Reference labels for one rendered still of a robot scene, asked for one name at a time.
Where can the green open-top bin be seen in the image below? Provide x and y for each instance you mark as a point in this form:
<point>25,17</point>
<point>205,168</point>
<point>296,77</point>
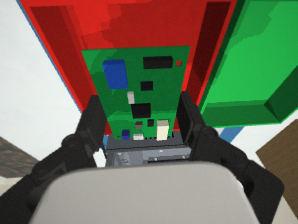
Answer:
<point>258,84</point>

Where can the red open bin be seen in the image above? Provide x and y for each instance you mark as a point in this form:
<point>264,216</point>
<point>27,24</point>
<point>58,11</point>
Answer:
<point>92,24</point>

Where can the green circuit board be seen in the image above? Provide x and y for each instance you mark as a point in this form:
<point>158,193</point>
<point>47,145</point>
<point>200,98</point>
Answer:
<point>139,88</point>

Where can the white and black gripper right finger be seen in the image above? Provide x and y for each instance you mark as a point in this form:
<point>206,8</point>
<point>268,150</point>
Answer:
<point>263,189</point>

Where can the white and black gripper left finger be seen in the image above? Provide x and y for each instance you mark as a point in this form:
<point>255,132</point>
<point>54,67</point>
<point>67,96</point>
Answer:
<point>19,202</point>

